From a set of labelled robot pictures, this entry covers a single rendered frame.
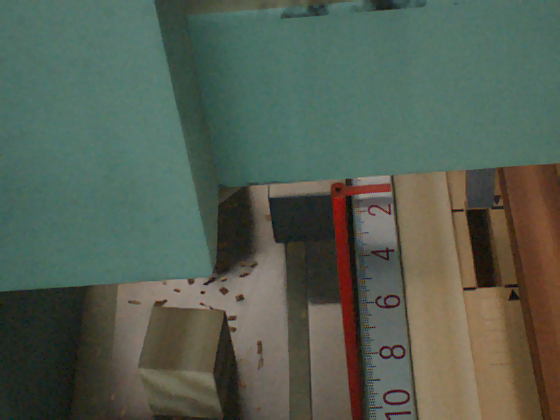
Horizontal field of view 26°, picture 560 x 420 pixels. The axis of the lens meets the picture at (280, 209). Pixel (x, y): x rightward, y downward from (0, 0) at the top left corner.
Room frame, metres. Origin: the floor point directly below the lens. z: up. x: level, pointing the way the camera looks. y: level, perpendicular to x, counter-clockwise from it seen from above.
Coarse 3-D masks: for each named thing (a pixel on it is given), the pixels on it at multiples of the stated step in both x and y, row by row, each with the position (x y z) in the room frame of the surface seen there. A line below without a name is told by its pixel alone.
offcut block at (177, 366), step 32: (160, 320) 0.33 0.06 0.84; (192, 320) 0.33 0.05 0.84; (224, 320) 0.33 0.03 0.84; (160, 352) 0.32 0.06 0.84; (192, 352) 0.31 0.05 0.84; (224, 352) 0.32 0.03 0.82; (160, 384) 0.31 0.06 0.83; (192, 384) 0.30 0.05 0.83; (224, 384) 0.31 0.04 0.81; (192, 416) 0.30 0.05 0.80
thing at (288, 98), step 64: (192, 0) 0.26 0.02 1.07; (256, 0) 0.26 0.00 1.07; (320, 0) 0.25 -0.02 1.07; (384, 0) 0.25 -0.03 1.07; (448, 0) 0.25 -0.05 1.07; (512, 0) 0.25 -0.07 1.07; (256, 64) 0.25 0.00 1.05; (320, 64) 0.25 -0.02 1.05; (384, 64) 0.25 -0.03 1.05; (448, 64) 0.25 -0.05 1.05; (512, 64) 0.25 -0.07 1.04; (256, 128) 0.25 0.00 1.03; (320, 128) 0.25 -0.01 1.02; (384, 128) 0.25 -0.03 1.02; (448, 128) 0.25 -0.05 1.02; (512, 128) 0.25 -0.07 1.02
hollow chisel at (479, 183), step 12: (492, 168) 0.28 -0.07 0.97; (468, 180) 0.28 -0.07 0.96; (480, 180) 0.28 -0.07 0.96; (492, 180) 0.28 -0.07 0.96; (468, 192) 0.28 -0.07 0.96; (480, 192) 0.28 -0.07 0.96; (492, 192) 0.28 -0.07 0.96; (468, 204) 0.28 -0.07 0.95; (480, 204) 0.28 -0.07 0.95; (492, 204) 0.28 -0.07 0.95
